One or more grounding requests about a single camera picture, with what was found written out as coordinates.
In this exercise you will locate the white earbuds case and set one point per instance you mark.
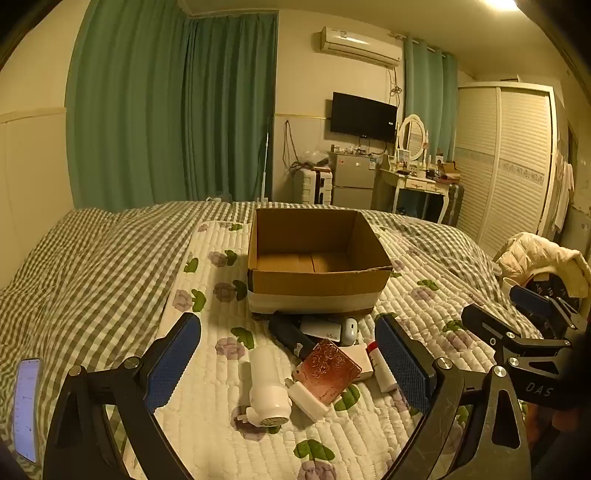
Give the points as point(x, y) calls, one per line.
point(350, 330)

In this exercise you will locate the small brown box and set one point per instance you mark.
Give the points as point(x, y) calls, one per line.
point(450, 170)

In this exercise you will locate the white dressing table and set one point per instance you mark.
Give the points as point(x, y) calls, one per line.
point(415, 184)

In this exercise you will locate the smartphone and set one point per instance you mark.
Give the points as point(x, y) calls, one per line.
point(27, 410)

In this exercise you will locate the white cylindrical device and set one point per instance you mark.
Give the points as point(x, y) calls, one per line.
point(265, 383)

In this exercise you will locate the silver power bank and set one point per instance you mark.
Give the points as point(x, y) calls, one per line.
point(318, 328)

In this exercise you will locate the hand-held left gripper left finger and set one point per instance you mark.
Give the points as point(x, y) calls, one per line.
point(173, 364)

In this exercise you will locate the hanging white clothes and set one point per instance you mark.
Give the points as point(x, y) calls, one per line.
point(564, 184)

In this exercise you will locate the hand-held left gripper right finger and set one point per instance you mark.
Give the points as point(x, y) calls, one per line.
point(406, 364)

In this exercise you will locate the floral quilted mat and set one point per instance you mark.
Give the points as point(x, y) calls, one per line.
point(207, 392)

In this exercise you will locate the white louvered wardrobe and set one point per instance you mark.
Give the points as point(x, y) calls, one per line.
point(508, 161)

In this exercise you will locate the white air conditioner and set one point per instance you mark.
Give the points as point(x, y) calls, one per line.
point(358, 46)

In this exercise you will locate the dark green curtain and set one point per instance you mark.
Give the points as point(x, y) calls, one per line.
point(161, 115)

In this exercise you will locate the brown cardboard box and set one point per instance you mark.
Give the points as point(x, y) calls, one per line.
point(318, 290)

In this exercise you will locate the silver small fridge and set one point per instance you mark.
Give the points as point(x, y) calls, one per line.
point(353, 177)

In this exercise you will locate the silver suitcase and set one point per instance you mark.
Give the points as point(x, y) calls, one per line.
point(455, 203)

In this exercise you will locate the small white box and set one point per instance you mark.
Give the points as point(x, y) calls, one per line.
point(364, 367)

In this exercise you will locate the white oval mirror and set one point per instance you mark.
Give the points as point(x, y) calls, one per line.
point(412, 136)

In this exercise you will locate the white suitcase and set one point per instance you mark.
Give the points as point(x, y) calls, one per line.
point(311, 184)

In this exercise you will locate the black remote control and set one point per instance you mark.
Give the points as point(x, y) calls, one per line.
point(286, 334)

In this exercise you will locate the black wall television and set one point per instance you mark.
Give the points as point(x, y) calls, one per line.
point(362, 117)

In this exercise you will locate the white puffer jacket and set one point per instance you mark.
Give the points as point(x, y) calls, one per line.
point(540, 256)

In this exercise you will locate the white charger plug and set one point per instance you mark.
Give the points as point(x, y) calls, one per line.
point(305, 401)

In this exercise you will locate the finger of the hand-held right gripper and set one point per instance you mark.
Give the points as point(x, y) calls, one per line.
point(480, 318)
point(531, 300)

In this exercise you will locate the white pole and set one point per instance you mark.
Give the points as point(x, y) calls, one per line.
point(264, 161)

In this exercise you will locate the pink patterned case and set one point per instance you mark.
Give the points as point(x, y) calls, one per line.
point(328, 369)

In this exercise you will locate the light green curtain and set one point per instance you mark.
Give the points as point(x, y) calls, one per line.
point(429, 92)

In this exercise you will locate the white tube with red cap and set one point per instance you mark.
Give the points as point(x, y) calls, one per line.
point(383, 374)

